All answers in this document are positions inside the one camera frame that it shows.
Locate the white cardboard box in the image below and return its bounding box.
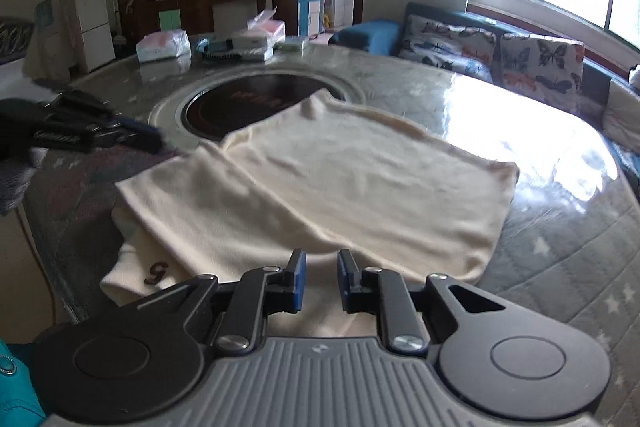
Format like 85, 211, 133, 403
230, 32, 274, 60

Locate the teal cloth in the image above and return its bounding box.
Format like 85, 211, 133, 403
0, 339, 47, 427

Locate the green packet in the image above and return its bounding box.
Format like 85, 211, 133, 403
274, 36, 309, 53

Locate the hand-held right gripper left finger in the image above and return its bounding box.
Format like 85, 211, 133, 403
136, 248, 307, 354

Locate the small butterfly print cushion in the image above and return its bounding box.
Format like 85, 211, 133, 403
500, 33, 586, 110

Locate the cream knit garment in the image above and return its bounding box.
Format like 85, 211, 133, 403
99, 88, 521, 339

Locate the white refrigerator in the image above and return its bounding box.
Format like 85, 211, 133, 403
72, 0, 117, 74

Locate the pale plain cushion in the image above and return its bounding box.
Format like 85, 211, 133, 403
602, 78, 640, 144

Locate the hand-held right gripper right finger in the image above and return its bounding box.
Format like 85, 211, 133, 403
336, 248, 507, 354

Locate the pink-topped tissue pack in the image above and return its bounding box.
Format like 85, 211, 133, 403
246, 8, 286, 40

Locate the round black induction cooktop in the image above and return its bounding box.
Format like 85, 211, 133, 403
148, 66, 368, 145

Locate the blue white stand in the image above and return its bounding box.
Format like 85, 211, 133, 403
297, 0, 329, 39

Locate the wide butterfly print cushion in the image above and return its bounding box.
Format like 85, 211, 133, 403
398, 14, 497, 81

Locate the cream cloth on chair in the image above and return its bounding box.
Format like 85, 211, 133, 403
24, 23, 77, 81

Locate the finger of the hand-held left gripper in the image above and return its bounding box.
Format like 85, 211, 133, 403
47, 89, 118, 120
32, 116, 167, 154

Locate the white pink tissue pack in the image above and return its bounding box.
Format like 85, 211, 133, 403
136, 31, 192, 64

